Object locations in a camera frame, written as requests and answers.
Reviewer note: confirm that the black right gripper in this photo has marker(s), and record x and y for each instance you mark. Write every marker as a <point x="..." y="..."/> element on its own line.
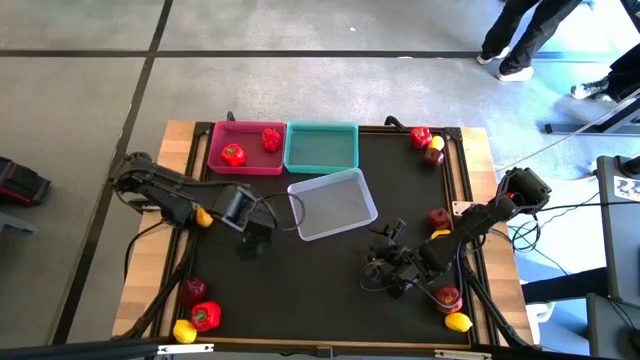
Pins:
<point x="405" y="265"/>

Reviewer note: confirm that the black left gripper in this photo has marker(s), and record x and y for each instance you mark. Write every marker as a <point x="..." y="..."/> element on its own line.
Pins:
<point x="262" y="222"/>

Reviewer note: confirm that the yellow lemon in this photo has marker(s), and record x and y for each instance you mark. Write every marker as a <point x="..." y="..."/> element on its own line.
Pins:
<point x="203" y="218"/>
<point x="437" y="143"/>
<point x="184" y="331"/>
<point x="458" y="322"/>
<point x="440" y="233"/>

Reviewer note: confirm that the red apple with yellow patches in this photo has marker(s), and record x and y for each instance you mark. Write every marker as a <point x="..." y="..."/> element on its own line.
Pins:
<point x="450" y="302"/>

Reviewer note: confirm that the dark red apple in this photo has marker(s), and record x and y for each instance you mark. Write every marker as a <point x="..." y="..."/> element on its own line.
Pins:
<point x="433" y="157"/>
<point x="193" y="291"/>

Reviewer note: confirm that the clear frosted plastic basket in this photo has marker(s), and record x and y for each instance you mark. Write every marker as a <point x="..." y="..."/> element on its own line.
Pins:
<point x="335" y="205"/>

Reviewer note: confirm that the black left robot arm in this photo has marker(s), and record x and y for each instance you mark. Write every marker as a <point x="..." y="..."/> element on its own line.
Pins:
<point x="165" y="187"/>

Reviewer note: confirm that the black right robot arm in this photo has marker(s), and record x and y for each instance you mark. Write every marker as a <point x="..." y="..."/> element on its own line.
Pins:
<point x="480" y="220"/>

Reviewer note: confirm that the pink plastic basket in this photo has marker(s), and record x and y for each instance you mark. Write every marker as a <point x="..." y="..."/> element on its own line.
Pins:
<point x="250" y="162"/>

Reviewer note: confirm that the teal plastic basket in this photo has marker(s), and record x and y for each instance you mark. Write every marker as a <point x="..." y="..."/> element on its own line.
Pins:
<point x="320" y="150"/>

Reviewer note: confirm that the grey cabinet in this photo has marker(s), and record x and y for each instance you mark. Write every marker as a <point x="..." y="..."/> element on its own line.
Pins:
<point x="617" y="240"/>

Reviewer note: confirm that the black desk foot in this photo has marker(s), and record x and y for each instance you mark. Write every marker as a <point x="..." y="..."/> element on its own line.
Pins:
<point x="570" y="128"/>

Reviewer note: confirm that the red and black case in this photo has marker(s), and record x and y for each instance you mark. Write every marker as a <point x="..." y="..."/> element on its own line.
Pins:
<point x="20" y="185"/>

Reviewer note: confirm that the white printed label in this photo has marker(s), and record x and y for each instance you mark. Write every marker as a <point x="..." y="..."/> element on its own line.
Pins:
<point x="627" y="189"/>

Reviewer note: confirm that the person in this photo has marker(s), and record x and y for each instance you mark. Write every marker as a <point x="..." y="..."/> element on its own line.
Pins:
<point x="625" y="70"/>
<point x="535" y="25"/>

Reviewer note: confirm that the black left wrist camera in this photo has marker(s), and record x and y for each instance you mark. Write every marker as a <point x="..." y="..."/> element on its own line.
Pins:
<point x="239" y="209"/>

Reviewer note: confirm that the black diagonal frame brace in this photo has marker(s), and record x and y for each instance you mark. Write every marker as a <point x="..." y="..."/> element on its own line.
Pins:
<point x="162" y="295"/>
<point x="492" y="307"/>

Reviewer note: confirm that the silver metal bracket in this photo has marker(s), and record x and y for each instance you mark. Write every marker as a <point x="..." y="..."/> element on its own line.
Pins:
<point x="185" y="348"/>
<point x="462" y="354"/>

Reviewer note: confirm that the black table frame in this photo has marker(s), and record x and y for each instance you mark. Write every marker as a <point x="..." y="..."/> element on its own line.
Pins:
<point x="457" y="170"/>

